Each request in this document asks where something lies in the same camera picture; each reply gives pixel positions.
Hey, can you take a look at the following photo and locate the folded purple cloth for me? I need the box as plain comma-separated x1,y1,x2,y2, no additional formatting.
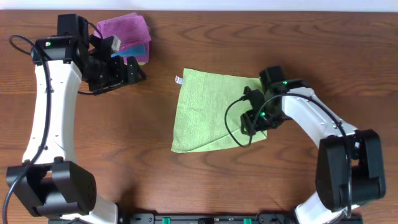
121,42,150,63
96,12,151,50

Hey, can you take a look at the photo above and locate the folded blue cloth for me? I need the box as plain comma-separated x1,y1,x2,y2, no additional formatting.
111,44,149,60

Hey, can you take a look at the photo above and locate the light green microfiber cloth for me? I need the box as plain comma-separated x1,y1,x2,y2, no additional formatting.
171,68,261,153

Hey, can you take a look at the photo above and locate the top folded purple cloth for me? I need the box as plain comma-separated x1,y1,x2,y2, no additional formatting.
96,12,151,50

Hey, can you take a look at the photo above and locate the lower folded purple cloth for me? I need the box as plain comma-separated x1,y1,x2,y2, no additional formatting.
121,42,150,63

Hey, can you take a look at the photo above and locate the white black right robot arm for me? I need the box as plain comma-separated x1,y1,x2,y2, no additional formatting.
240,66,386,223

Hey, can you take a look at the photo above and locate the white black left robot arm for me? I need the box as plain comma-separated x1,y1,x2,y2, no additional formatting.
6,14,146,223

